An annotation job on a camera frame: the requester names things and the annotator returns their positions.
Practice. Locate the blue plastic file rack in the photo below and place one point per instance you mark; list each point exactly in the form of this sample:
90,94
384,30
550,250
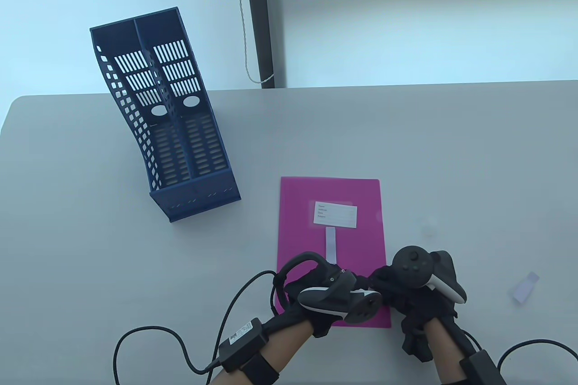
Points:
198,197

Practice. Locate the translucent glue stick cap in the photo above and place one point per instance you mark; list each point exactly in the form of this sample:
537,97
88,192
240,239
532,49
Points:
429,227

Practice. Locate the pink L-shaped folder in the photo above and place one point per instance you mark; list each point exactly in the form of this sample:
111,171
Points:
298,204

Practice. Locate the black wrist sensor box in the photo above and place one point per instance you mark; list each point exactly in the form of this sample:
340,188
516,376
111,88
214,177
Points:
483,369
241,344

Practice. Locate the person's left hand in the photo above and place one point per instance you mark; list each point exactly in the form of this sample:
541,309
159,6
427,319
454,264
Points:
293,297

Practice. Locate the person's right hand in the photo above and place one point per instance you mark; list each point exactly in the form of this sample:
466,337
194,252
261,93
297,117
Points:
420,306

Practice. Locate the black window frame post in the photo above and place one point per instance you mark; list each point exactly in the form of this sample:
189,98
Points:
259,19

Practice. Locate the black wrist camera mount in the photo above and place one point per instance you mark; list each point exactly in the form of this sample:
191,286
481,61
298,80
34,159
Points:
415,344

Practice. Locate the black and white controller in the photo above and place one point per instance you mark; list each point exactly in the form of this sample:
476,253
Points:
411,265
361,310

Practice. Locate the white label card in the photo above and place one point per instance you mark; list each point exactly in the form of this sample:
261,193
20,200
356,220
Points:
335,214

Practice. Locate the person's right forearm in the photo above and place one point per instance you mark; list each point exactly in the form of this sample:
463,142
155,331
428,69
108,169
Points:
442,349

